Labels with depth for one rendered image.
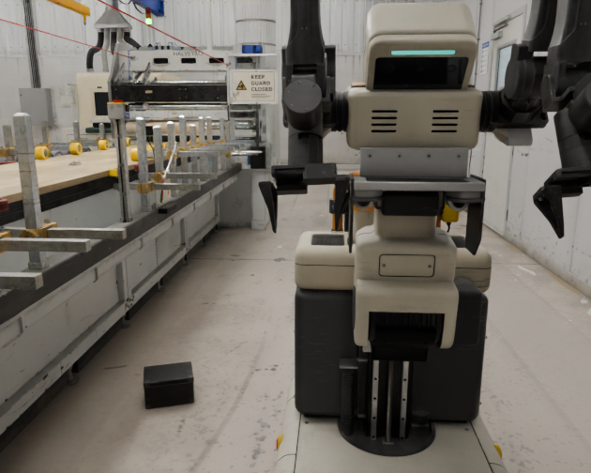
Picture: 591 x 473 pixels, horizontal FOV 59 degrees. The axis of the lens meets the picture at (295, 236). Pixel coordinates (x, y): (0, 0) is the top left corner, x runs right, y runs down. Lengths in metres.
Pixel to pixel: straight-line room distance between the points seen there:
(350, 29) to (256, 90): 6.62
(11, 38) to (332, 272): 12.56
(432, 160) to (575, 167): 0.33
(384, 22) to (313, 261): 0.65
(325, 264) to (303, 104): 0.72
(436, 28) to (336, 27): 10.70
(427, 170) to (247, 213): 4.56
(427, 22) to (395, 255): 0.48
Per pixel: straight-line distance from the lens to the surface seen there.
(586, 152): 0.91
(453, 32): 1.10
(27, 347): 2.29
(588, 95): 0.87
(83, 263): 2.01
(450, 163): 1.13
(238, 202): 5.60
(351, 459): 1.51
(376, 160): 1.11
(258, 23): 9.54
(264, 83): 5.34
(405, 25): 1.10
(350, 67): 11.69
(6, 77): 13.66
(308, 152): 0.83
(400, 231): 1.19
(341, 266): 1.44
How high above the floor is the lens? 1.17
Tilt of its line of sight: 13 degrees down
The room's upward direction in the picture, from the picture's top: straight up
